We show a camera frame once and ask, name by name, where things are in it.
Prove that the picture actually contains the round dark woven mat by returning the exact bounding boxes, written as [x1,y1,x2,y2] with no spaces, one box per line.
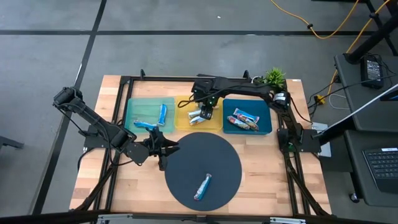
[164,131,243,212]

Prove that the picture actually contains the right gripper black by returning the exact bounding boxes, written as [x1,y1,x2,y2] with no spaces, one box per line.
[191,77,223,121]

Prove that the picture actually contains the silver metal bracket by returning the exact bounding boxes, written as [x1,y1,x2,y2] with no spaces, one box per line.
[269,217,307,224]
[96,213,134,224]

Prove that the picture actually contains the black side desk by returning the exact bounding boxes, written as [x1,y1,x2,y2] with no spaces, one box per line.
[334,52,398,208]

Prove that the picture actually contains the black power adapter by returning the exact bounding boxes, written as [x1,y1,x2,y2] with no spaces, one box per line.
[360,55,384,90]

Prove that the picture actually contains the yellow extension cable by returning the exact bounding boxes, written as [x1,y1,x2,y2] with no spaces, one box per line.
[269,0,361,40]
[326,0,391,96]

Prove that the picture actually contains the translucent yellow plastic tray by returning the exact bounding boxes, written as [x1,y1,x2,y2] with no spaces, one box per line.
[174,95,224,133]

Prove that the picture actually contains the black rig beam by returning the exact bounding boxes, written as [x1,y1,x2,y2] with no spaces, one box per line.
[0,210,398,224]

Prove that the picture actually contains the spiky green potted plant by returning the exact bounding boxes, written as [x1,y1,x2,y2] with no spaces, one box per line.
[262,67,286,93]

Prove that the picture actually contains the thin white cable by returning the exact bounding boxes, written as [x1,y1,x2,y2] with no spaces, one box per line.
[328,93,348,110]

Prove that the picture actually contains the multicolour granola bar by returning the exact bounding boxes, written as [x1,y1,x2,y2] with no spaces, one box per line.
[236,113,260,131]
[226,115,251,131]

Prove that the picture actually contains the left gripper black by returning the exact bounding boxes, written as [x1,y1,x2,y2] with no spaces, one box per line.
[126,130,181,172]

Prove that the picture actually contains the grey flat box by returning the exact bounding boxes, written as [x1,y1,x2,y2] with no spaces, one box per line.
[310,121,332,158]

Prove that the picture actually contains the black keyboard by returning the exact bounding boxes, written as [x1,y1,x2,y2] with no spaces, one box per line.
[362,147,398,194]

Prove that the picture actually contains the white blue red-ended granola bar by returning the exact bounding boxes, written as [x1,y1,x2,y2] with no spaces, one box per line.
[233,107,261,124]

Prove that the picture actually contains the black furniture leg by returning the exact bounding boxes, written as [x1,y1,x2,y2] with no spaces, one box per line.
[0,135,25,151]

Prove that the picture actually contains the black aluminium table frame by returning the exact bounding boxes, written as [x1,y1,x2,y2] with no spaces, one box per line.
[70,68,332,218]

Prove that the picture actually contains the black slanted stand leg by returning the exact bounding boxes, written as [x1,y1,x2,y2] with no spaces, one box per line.
[343,15,398,65]

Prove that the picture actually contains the translucent green plastic tray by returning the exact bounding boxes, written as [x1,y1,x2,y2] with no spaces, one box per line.
[124,96,177,135]

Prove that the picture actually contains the dark blue plastic tray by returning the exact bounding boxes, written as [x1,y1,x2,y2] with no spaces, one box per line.
[222,98,273,136]

